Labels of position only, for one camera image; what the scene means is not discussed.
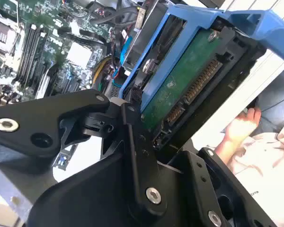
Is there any blue disk data wire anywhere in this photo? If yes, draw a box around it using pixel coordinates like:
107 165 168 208
111 37 134 87

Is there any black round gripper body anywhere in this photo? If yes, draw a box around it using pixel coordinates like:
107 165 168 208
27 151 195 227

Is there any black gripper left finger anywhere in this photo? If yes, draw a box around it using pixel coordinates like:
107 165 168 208
0 88 169 217

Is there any person bare hand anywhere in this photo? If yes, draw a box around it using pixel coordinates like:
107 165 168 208
223 107 262 143

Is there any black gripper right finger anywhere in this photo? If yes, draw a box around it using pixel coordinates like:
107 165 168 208
167 147 279 227

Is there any hard disk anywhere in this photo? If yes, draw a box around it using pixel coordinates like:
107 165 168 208
119 3 284 152

